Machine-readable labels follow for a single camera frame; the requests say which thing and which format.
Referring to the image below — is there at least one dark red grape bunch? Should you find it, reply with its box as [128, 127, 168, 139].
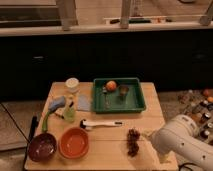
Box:
[127, 128, 140, 157]

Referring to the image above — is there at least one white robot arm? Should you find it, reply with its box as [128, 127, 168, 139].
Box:
[150, 115, 213, 171]

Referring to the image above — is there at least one small metal cup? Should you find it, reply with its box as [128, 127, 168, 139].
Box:
[119, 85, 129, 98]

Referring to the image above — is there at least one white plastic cup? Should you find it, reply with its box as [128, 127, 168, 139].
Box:
[65, 78, 79, 93]

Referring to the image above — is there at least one orange fruit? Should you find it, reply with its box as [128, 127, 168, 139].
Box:
[106, 80, 117, 91]

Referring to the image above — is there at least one green plastic tray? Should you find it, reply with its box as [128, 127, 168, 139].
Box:
[92, 77, 146, 113]

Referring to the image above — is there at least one blue grey cloth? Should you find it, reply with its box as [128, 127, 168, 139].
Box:
[77, 95, 91, 112]

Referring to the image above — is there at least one wooden table board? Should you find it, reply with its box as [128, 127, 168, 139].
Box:
[23, 81, 180, 171]

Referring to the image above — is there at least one orange bowl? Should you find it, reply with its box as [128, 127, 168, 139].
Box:
[58, 127, 89, 159]

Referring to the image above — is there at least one dark purple bowl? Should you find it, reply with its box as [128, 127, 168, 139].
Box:
[27, 133, 57, 162]

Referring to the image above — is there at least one spice bottle rack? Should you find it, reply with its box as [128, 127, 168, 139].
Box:
[178, 89, 213, 144]

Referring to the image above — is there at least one white handled kitchen tool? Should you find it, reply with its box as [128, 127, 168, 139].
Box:
[80, 119, 123, 130]

